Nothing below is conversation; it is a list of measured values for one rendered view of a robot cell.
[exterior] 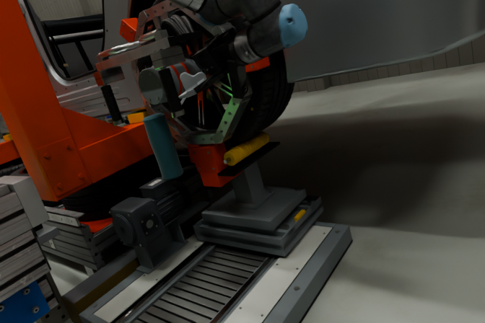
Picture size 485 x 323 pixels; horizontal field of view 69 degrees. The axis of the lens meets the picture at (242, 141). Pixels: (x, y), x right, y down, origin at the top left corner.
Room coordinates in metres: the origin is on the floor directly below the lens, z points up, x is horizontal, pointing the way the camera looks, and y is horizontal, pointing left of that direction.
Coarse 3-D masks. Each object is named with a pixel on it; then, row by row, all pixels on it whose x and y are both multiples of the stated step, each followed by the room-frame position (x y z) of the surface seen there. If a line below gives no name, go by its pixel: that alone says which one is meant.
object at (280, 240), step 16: (304, 208) 1.41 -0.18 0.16; (320, 208) 1.45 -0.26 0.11; (208, 224) 1.54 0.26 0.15; (224, 224) 1.46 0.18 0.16; (288, 224) 1.34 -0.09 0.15; (304, 224) 1.33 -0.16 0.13; (208, 240) 1.48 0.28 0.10; (224, 240) 1.40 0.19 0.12; (240, 240) 1.34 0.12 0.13; (256, 240) 1.28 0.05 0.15; (272, 240) 1.23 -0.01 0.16; (288, 240) 1.23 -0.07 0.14
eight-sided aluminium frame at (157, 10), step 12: (168, 0) 1.31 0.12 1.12; (144, 12) 1.40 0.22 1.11; (156, 12) 1.38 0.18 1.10; (192, 12) 1.25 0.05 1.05; (144, 24) 1.42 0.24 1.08; (204, 24) 1.22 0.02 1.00; (228, 24) 1.22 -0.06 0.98; (144, 60) 1.53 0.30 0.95; (156, 108) 1.51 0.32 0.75; (228, 108) 1.22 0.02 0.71; (240, 108) 1.24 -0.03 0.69; (168, 120) 1.47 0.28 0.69; (228, 120) 1.23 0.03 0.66; (180, 132) 1.43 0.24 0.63; (192, 132) 1.44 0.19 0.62; (204, 132) 1.38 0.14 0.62; (216, 132) 1.28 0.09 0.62; (228, 132) 1.26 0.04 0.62; (192, 144) 1.38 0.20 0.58
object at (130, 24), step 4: (124, 20) 1.50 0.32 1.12; (128, 20) 1.51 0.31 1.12; (132, 20) 1.52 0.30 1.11; (136, 20) 1.53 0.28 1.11; (124, 24) 1.49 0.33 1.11; (128, 24) 1.49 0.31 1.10; (132, 24) 1.50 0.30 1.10; (136, 24) 1.51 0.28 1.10; (124, 28) 1.50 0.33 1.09; (128, 28) 1.48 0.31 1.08; (132, 28) 1.47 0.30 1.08; (120, 32) 1.53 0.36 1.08; (124, 32) 1.51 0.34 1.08; (128, 32) 1.49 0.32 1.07; (132, 32) 1.47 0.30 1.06; (124, 36) 1.51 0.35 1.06; (128, 36) 1.49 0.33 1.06; (132, 36) 1.48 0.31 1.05; (128, 40) 1.50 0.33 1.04; (132, 40) 1.49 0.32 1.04
